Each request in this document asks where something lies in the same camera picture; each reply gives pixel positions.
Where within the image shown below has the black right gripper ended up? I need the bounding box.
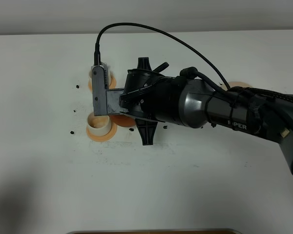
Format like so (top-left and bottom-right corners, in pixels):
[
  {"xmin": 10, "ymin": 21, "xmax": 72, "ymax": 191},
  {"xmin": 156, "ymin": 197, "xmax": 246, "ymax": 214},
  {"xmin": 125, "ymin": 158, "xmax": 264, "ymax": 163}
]
[{"xmin": 120, "ymin": 57, "xmax": 186, "ymax": 145}]

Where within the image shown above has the brown clay teapot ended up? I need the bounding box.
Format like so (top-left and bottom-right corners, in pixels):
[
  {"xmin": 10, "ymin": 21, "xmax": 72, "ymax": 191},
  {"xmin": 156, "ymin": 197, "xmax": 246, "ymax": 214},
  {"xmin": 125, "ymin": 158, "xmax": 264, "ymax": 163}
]
[{"xmin": 109, "ymin": 115, "xmax": 136, "ymax": 127}]

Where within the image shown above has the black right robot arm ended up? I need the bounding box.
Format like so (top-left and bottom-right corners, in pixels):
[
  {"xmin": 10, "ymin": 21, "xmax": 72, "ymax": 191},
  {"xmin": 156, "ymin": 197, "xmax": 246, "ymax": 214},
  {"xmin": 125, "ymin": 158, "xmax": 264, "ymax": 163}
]
[{"xmin": 119, "ymin": 64, "xmax": 293, "ymax": 175}]

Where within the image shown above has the cream teapot saucer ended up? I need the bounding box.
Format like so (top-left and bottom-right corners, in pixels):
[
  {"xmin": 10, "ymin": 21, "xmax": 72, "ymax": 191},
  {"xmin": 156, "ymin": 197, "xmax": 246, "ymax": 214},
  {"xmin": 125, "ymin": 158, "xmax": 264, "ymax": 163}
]
[{"xmin": 221, "ymin": 81, "xmax": 252, "ymax": 90}]

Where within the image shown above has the far orange coaster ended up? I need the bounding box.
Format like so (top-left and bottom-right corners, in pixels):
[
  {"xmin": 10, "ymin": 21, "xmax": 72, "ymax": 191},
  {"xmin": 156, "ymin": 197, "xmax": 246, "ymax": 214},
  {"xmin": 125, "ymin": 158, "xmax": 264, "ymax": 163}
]
[{"xmin": 88, "ymin": 76, "xmax": 117, "ymax": 92}]

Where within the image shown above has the orange coaster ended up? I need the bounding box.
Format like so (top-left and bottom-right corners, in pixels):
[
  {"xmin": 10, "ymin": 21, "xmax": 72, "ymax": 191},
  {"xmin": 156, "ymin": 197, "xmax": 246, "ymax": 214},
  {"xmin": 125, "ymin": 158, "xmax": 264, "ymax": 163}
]
[
  {"xmin": 86, "ymin": 123, "xmax": 117, "ymax": 142},
  {"xmin": 88, "ymin": 76, "xmax": 117, "ymax": 92}
]

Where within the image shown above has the near orange coaster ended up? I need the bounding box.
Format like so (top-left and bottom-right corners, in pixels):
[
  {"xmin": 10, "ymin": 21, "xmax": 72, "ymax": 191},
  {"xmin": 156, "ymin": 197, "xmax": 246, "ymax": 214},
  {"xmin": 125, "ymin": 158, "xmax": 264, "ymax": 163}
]
[{"xmin": 86, "ymin": 123, "xmax": 117, "ymax": 142}]

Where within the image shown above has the near white teacup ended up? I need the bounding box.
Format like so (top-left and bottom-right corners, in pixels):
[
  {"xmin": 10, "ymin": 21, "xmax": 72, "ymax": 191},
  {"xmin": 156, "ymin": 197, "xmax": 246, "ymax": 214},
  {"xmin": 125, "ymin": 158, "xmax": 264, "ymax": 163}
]
[{"xmin": 87, "ymin": 113, "xmax": 112, "ymax": 137}]

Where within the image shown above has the white teacup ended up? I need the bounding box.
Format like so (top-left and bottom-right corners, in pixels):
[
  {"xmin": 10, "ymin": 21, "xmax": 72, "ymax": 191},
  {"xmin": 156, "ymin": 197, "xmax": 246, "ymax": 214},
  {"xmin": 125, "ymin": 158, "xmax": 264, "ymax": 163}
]
[
  {"xmin": 88, "ymin": 62, "xmax": 111, "ymax": 79},
  {"xmin": 87, "ymin": 113, "xmax": 112, "ymax": 137}
]

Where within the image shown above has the far white teacup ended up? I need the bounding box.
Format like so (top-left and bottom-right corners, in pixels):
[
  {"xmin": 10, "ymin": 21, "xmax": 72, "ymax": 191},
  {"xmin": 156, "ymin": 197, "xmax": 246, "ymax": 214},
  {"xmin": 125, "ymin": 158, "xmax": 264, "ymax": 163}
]
[{"xmin": 88, "ymin": 62, "xmax": 111, "ymax": 79}]

